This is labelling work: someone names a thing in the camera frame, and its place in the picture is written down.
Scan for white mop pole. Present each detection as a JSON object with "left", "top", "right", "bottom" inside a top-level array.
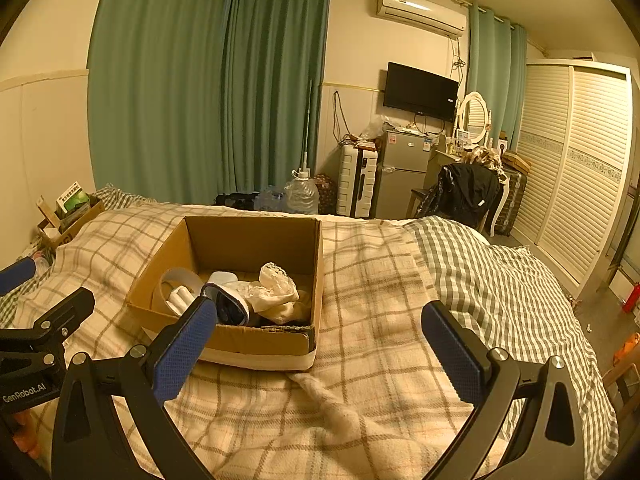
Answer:
[{"left": 300, "top": 80, "right": 315, "bottom": 173}]

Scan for pack of water bottles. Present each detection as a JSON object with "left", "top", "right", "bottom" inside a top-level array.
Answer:
[{"left": 252, "top": 186, "right": 288, "bottom": 211}]

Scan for person's left hand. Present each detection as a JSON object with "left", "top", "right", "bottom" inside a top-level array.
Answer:
[{"left": 10, "top": 410, "right": 44, "bottom": 461}]

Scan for air conditioner cable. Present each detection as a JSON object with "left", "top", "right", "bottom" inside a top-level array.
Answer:
[{"left": 449, "top": 35, "right": 467, "bottom": 72}]

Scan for white oval vanity mirror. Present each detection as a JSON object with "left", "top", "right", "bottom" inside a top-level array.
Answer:
[{"left": 457, "top": 91, "right": 493, "bottom": 146}]

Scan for white plastic tube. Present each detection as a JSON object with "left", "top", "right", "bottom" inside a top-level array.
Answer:
[{"left": 167, "top": 285, "right": 198, "bottom": 314}]

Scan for white chair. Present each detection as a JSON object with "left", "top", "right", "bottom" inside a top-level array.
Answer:
[{"left": 487, "top": 175, "right": 512, "bottom": 237}]

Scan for cream vanity desk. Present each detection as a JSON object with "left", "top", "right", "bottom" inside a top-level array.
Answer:
[{"left": 432, "top": 149, "right": 469, "bottom": 181}]

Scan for white ribbed suitcase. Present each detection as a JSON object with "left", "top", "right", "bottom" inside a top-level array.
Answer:
[{"left": 336, "top": 145, "right": 379, "bottom": 218}]

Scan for white lace cloth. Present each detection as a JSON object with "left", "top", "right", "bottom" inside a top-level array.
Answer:
[{"left": 257, "top": 261, "right": 300, "bottom": 302}]

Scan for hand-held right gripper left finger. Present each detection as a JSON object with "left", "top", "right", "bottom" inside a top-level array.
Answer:
[{"left": 50, "top": 296, "right": 218, "bottom": 480}]

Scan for orange item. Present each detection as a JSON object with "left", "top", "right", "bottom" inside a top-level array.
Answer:
[{"left": 612, "top": 332, "right": 640, "bottom": 366}]

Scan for narrow green curtain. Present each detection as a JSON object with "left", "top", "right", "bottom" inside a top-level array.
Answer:
[{"left": 466, "top": 4, "right": 528, "bottom": 142}]

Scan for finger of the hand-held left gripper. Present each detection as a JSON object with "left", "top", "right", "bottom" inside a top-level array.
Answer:
[
  {"left": 0, "top": 287, "right": 96, "bottom": 367},
  {"left": 0, "top": 257, "right": 37, "bottom": 296}
]

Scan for black wall television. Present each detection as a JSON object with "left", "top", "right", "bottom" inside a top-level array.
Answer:
[{"left": 384, "top": 61, "right": 460, "bottom": 122}]

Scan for white louvered wardrobe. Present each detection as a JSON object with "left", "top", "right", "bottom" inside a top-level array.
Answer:
[{"left": 510, "top": 60, "right": 633, "bottom": 299}]

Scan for brown patterned bag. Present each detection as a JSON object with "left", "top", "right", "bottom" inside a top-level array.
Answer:
[{"left": 314, "top": 174, "right": 339, "bottom": 215}]

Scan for clear plastic bag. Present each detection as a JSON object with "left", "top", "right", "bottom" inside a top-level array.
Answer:
[{"left": 361, "top": 115, "right": 389, "bottom": 141}]

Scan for white air conditioner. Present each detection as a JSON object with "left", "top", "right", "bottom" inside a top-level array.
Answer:
[{"left": 375, "top": 0, "right": 468, "bottom": 38}]

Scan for white sock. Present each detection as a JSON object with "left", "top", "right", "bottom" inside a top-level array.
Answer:
[{"left": 240, "top": 285, "right": 313, "bottom": 325}]

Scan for large clear water jug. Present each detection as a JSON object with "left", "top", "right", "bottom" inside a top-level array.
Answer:
[{"left": 283, "top": 169, "right": 321, "bottom": 215}]

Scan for small cardboard box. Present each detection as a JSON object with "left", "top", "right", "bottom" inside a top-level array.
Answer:
[{"left": 37, "top": 195, "right": 106, "bottom": 252}]

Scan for hanging wall cables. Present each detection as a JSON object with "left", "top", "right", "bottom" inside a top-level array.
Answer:
[{"left": 332, "top": 90, "right": 357, "bottom": 144}]

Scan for dark plaid suitcase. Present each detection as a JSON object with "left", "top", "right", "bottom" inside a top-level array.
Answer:
[{"left": 492, "top": 167, "right": 529, "bottom": 239}]

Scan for black jacket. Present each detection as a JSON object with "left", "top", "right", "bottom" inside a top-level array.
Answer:
[{"left": 420, "top": 162, "right": 501, "bottom": 231}]

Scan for blue tissue packet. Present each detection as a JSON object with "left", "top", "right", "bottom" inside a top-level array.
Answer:
[{"left": 201, "top": 282, "right": 251, "bottom": 327}]

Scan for wooden stool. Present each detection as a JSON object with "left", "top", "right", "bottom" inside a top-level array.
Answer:
[{"left": 602, "top": 357, "right": 640, "bottom": 411}]

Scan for green printed box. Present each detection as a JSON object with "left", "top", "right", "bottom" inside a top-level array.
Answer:
[{"left": 55, "top": 181, "right": 93, "bottom": 217}]

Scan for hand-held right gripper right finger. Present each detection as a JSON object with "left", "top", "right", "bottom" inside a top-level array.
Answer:
[{"left": 421, "top": 300, "right": 588, "bottom": 480}]

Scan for black bag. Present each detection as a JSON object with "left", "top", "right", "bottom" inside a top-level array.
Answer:
[{"left": 215, "top": 192, "right": 261, "bottom": 207}]

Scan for fluffy tan item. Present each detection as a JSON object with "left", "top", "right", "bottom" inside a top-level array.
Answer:
[{"left": 462, "top": 146, "right": 503, "bottom": 171}]

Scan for dark stool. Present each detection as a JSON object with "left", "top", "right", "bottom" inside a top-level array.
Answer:
[{"left": 407, "top": 187, "right": 441, "bottom": 219}]

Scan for beige plaid blanket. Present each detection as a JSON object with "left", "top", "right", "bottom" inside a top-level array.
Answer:
[{"left": 10, "top": 202, "right": 576, "bottom": 480}]

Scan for small silver fridge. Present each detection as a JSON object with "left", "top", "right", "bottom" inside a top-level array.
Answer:
[{"left": 372, "top": 129, "right": 436, "bottom": 220}]

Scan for wooden clothes hangers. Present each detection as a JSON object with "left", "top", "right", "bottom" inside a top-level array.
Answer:
[{"left": 502, "top": 150, "right": 531, "bottom": 174}]

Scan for white tape roll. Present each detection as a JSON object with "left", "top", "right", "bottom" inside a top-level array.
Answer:
[{"left": 159, "top": 267, "right": 201, "bottom": 311}]

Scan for large cardboard box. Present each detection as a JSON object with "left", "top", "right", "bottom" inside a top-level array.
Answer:
[{"left": 125, "top": 215, "right": 323, "bottom": 372}]

